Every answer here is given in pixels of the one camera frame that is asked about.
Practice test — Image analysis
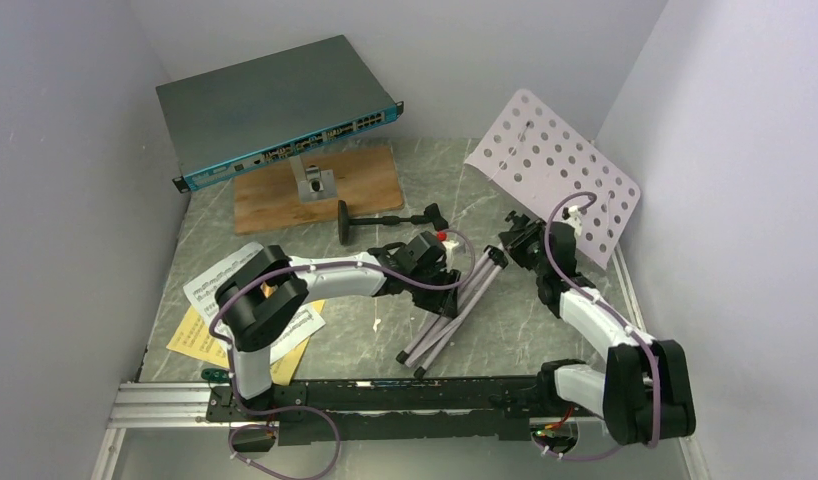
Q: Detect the wooden base board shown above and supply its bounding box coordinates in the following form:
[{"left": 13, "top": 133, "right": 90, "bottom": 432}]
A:
[{"left": 233, "top": 146, "right": 404, "bottom": 235}]

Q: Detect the black mounting rail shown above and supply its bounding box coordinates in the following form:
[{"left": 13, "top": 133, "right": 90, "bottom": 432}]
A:
[{"left": 205, "top": 375, "right": 578, "bottom": 446}]

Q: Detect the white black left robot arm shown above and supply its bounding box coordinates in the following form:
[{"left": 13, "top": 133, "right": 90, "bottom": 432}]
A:
[{"left": 209, "top": 232, "right": 463, "bottom": 420}]

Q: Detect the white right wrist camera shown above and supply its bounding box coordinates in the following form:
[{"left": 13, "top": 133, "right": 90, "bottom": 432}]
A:
[{"left": 562, "top": 205, "right": 582, "bottom": 237}]

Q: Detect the yellow paper sheet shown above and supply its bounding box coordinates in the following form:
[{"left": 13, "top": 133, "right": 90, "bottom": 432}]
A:
[{"left": 167, "top": 300, "right": 326, "bottom": 386}]

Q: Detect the white sheet music page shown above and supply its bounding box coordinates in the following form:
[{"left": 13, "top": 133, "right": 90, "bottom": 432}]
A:
[{"left": 183, "top": 241, "right": 327, "bottom": 369}]

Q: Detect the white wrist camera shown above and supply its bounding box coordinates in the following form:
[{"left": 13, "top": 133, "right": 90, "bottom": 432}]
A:
[
  {"left": 436, "top": 231, "right": 464, "bottom": 258},
  {"left": 562, "top": 205, "right": 582, "bottom": 237}
]

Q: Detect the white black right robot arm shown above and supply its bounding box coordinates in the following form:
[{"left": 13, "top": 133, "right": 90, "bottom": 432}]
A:
[{"left": 498, "top": 212, "right": 697, "bottom": 445}]

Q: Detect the grey teal network switch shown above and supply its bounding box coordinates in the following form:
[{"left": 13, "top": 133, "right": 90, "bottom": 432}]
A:
[{"left": 156, "top": 35, "right": 404, "bottom": 193}]

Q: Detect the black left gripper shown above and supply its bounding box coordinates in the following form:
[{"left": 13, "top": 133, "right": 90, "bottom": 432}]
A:
[{"left": 406, "top": 263, "right": 460, "bottom": 320}]

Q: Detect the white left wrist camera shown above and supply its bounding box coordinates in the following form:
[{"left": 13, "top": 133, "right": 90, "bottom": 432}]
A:
[{"left": 436, "top": 231, "right": 464, "bottom": 258}]

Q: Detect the black microphone stand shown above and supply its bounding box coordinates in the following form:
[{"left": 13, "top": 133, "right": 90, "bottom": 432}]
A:
[{"left": 337, "top": 200, "right": 450, "bottom": 245}]

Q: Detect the silver metal bracket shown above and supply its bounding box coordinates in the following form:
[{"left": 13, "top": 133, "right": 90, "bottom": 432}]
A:
[{"left": 289, "top": 156, "right": 337, "bottom": 203}]

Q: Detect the lilac music stand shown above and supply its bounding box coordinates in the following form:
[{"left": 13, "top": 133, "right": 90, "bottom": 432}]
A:
[{"left": 396, "top": 89, "right": 640, "bottom": 376}]

